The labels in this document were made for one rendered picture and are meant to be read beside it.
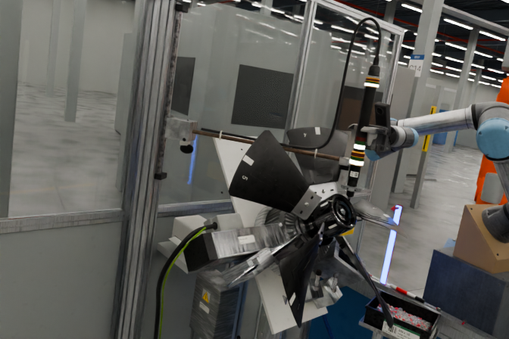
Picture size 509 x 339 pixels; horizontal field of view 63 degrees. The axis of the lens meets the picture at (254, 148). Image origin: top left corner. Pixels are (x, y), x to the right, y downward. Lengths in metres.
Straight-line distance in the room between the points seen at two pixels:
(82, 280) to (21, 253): 0.26
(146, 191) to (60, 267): 0.42
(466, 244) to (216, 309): 1.02
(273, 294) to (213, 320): 0.29
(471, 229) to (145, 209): 1.28
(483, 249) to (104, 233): 1.46
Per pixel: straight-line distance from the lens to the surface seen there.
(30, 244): 1.66
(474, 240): 1.90
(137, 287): 1.71
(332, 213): 1.29
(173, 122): 1.50
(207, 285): 1.60
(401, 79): 5.98
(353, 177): 1.40
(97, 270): 1.80
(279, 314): 1.41
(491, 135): 1.52
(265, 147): 1.24
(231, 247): 1.21
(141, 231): 1.63
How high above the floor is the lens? 1.56
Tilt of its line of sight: 8 degrees down
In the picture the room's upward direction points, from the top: 9 degrees clockwise
